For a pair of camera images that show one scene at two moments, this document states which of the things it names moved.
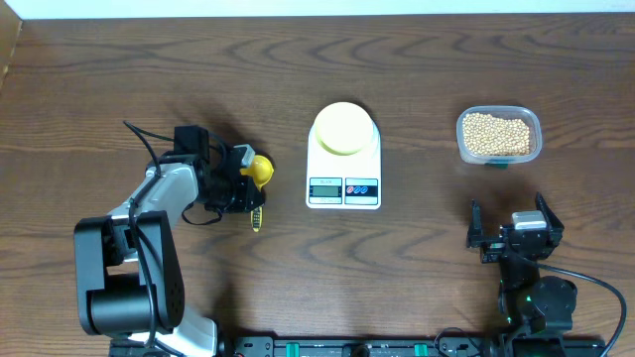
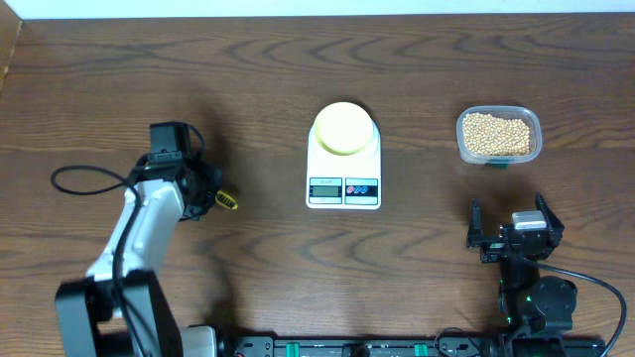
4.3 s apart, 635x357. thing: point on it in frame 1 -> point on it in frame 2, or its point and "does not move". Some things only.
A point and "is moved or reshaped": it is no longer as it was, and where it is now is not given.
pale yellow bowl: [343, 128] does not move
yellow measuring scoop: [262, 171] is moved or reshaped
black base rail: [405, 346] does not move
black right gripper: [556, 229] does not move
